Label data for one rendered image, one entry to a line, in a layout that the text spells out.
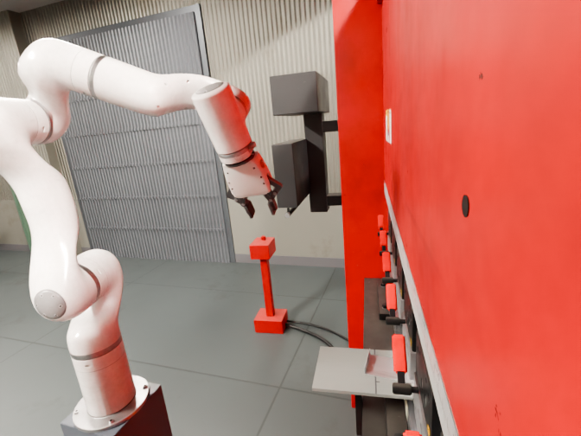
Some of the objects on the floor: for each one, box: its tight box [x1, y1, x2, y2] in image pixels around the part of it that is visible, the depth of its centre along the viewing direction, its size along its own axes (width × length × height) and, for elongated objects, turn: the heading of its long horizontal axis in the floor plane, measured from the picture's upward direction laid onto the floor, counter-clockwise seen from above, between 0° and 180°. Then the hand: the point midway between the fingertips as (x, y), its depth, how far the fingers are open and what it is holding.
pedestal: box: [249, 235, 288, 334], centre depth 286 cm, size 20×25×83 cm
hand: (261, 208), depth 87 cm, fingers open, 5 cm apart
